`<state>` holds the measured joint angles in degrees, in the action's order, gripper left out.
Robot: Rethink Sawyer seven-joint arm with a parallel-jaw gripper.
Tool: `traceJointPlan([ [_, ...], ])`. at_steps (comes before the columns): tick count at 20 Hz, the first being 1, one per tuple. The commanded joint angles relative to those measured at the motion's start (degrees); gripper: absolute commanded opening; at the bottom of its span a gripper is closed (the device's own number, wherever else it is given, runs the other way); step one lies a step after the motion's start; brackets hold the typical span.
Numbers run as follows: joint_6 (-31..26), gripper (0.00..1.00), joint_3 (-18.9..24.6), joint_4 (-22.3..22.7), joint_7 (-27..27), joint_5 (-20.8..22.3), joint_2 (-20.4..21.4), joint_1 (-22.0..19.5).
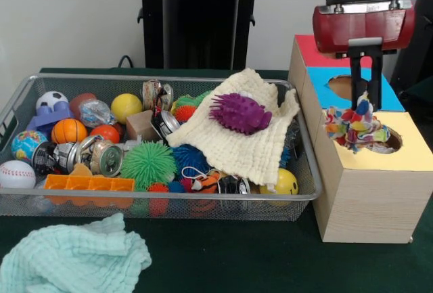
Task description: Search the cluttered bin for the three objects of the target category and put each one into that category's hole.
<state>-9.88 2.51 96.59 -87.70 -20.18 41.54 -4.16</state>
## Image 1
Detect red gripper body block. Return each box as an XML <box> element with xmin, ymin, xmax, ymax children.
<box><xmin>312</xmin><ymin>0</ymin><xmax>416</xmax><ymax>58</ymax></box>

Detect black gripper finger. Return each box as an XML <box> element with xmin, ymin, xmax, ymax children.
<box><xmin>350</xmin><ymin>54</ymin><xmax>365</xmax><ymax>111</ymax></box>
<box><xmin>368</xmin><ymin>52</ymin><xmax>385</xmax><ymax>111</ymax></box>

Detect colourful dotted cloth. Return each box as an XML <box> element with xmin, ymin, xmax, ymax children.
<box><xmin>321</xmin><ymin>91</ymin><xmax>392</xmax><ymax>154</ymax></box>

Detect multicoloured frayed cloth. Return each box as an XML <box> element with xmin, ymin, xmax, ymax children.
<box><xmin>370</xmin><ymin>142</ymin><xmax>396</xmax><ymax>154</ymax></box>

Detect purple spiky hedgehog toy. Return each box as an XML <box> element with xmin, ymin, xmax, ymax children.
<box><xmin>208</xmin><ymin>92</ymin><xmax>273</xmax><ymax>137</ymax></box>

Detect cream knitted cloth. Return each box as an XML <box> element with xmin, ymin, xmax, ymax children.
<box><xmin>167</xmin><ymin>68</ymin><xmax>301</xmax><ymax>186</ymax></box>

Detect light blue muslin cloth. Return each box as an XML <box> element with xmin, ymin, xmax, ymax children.
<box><xmin>0</xmin><ymin>213</ymin><xmax>152</xmax><ymax>293</ymax></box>

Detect wooden box with three holes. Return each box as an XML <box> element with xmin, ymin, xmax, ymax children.
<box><xmin>287</xmin><ymin>34</ymin><xmax>433</xmax><ymax>244</ymax></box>

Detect yellow smiley ball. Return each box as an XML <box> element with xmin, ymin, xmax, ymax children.
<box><xmin>259</xmin><ymin>168</ymin><xmax>299</xmax><ymax>196</ymax></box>

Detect green spiky ball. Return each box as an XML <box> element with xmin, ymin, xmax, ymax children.
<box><xmin>120</xmin><ymin>141</ymin><xmax>177</xmax><ymax>189</ymax></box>

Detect plain yellow ball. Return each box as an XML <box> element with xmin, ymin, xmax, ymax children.
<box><xmin>110</xmin><ymin>93</ymin><xmax>143</xmax><ymax>125</ymax></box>

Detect red rubber ball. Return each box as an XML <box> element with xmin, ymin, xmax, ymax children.
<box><xmin>89</xmin><ymin>125</ymin><xmax>121</xmax><ymax>144</ymax></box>

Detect orange plastic tray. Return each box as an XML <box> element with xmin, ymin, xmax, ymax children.
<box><xmin>43</xmin><ymin>174</ymin><xmax>135</xmax><ymax>206</ymax></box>

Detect orange basketball toy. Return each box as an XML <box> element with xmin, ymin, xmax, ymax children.
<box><xmin>51</xmin><ymin>118</ymin><xmax>88</xmax><ymax>144</ymax></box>

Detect black and white soccer ball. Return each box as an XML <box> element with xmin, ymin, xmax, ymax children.
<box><xmin>36</xmin><ymin>91</ymin><xmax>70</xmax><ymax>111</ymax></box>

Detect white baseball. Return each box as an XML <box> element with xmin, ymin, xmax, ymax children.
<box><xmin>0</xmin><ymin>160</ymin><xmax>37</xmax><ymax>189</ymax></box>

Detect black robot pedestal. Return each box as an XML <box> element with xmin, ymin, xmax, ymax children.
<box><xmin>130</xmin><ymin>0</ymin><xmax>273</xmax><ymax>70</ymax></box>

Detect wire mesh bin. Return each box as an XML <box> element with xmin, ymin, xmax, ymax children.
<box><xmin>0</xmin><ymin>72</ymin><xmax>323</xmax><ymax>221</ymax></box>

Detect black looped cable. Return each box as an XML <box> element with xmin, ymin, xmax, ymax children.
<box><xmin>117</xmin><ymin>54</ymin><xmax>137</xmax><ymax>69</ymax></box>

